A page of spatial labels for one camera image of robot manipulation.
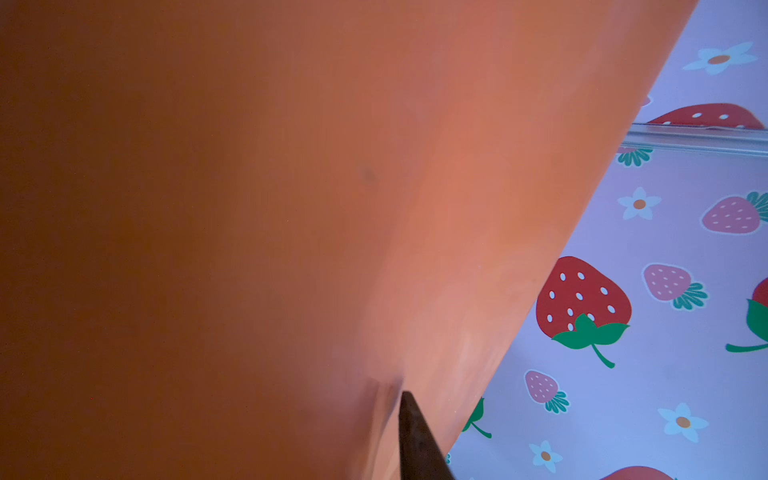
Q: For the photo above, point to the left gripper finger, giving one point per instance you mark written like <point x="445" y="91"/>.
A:
<point x="419" y="454"/>

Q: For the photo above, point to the orange wrapping paper sheet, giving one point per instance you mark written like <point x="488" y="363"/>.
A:
<point x="233" y="231"/>

